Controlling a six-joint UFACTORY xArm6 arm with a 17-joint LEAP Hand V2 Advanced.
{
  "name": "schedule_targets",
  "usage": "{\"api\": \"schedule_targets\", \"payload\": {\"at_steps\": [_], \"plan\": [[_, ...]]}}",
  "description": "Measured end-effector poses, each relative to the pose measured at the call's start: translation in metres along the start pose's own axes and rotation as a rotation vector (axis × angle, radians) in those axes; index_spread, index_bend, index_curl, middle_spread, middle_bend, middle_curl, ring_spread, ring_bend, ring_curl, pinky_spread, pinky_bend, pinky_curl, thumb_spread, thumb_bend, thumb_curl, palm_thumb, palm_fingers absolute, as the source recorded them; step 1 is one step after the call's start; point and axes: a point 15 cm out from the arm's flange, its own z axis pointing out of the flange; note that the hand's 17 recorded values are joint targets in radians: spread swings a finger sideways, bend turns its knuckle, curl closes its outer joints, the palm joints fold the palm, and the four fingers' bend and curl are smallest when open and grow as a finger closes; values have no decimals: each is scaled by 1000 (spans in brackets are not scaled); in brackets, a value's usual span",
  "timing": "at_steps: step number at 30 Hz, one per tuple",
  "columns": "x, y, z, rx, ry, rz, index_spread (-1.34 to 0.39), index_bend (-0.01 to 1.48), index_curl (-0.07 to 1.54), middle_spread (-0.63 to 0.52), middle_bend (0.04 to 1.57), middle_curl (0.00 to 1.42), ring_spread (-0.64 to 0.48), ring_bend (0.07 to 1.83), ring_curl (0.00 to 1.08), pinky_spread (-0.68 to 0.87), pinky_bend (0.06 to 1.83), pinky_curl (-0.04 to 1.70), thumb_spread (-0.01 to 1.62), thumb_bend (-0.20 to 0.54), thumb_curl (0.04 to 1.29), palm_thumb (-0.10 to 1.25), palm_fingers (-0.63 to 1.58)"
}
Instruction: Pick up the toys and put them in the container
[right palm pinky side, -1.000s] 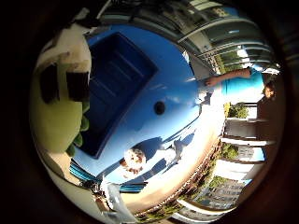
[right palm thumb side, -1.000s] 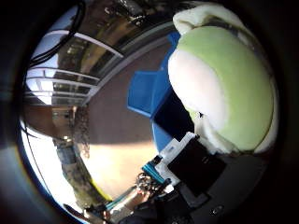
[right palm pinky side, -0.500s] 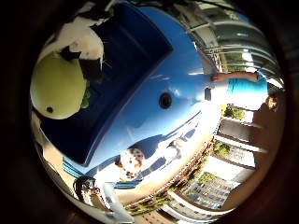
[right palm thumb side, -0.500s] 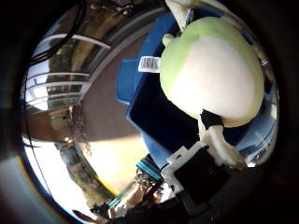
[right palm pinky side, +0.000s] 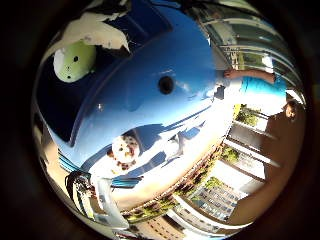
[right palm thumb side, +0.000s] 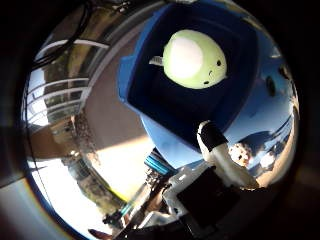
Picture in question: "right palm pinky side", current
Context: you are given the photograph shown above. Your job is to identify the brown spotted white plush toy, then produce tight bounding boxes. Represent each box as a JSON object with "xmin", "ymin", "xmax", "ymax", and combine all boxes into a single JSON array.
[{"xmin": 106, "ymin": 134, "xmax": 141, "ymax": 172}]

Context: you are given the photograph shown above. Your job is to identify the person in teal shirt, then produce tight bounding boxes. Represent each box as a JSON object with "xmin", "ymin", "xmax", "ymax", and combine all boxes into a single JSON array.
[{"xmin": 223, "ymin": 68, "xmax": 301, "ymax": 123}]

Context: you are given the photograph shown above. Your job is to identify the blue plastic kiddie pool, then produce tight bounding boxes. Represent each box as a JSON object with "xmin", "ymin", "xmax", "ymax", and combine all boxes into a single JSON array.
[{"xmin": 34, "ymin": 0, "xmax": 174, "ymax": 148}]

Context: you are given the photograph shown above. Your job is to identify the green round plush toy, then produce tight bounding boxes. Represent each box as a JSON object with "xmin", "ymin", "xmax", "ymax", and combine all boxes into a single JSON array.
[{"xmin": 53, "ymin": 40, "xmax": 98, "ymax": 84}]

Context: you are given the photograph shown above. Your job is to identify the white metal railing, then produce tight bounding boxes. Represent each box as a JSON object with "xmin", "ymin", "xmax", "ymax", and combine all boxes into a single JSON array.
[{"xmin": 226, "ymin": 111, "xmax": 283, "ymax": 169}]

